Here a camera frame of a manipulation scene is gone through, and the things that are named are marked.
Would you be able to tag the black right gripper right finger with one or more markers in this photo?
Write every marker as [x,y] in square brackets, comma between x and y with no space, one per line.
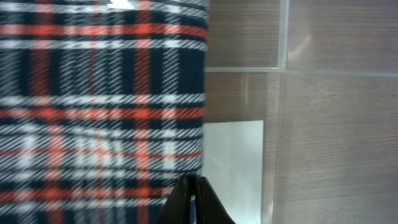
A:
[209,209]

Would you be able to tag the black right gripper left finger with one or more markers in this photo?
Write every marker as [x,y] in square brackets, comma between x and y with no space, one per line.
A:
[178,206]

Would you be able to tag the red navy plaid shirt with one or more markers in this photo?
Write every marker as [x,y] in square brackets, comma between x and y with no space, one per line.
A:
[102,106]

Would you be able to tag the clear plastic storage bin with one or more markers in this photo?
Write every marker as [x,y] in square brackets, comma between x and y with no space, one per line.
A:
[322,76]

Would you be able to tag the white label in bin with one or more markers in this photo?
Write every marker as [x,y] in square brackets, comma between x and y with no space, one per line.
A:
[233,166]

